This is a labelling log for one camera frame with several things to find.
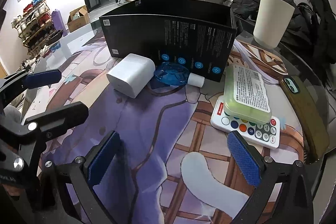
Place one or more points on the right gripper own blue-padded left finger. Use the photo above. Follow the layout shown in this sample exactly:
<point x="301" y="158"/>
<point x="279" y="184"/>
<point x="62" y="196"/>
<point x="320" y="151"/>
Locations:
<point x="83" y="173"/>

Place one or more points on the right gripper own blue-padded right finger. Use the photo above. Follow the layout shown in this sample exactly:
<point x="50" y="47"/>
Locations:
<point x="294" y="203"/>

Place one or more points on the black jacket pile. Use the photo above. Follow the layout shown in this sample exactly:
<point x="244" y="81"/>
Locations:
<point x="310" y="33"/>

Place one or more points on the shoe rack with shoes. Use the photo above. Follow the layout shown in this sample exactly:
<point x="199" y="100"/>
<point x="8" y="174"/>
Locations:
<point x="36" y="28"/>

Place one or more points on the brown cardboard box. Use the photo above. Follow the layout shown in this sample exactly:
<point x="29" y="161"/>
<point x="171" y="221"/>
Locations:
<point x="78" y="18"/>

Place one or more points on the anime printed desk mat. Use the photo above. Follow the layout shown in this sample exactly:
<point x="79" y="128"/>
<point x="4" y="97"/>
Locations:
<point x="160" y="129"/>

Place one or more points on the green plastic case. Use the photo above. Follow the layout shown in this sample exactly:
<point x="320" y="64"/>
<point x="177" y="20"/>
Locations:
<point x="245" y="95"/>

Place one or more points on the black cardboard box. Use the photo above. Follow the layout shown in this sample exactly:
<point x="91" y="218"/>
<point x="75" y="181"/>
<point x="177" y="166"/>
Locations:
<point x="198" y="35"/>

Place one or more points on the cream tall cup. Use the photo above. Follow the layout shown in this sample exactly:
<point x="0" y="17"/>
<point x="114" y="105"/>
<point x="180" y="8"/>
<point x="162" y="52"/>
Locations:
<point x="272" y="21"/>

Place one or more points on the blue tape dispenser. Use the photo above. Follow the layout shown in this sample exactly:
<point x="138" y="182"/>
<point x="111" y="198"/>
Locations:
<point x="177" y="75"/>

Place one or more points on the white cube charger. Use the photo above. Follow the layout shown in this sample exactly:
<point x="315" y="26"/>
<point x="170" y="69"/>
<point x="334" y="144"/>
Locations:
<point x="131" y="74"/>

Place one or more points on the white colourful remote control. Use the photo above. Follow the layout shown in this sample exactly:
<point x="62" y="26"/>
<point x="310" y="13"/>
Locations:
<point x="266" y="135"/>

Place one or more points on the purple rolled yoga mat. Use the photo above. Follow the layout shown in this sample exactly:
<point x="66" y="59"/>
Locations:
<point x="58" y="22"/>

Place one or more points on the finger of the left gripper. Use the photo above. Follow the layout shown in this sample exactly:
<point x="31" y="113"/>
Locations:
<point x="50" y="118"/>
<point x="15" y="84"/>

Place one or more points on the phone in olive case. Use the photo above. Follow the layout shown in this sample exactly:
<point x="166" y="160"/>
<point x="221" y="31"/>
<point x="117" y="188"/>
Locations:
<point x="315" y="133"/>

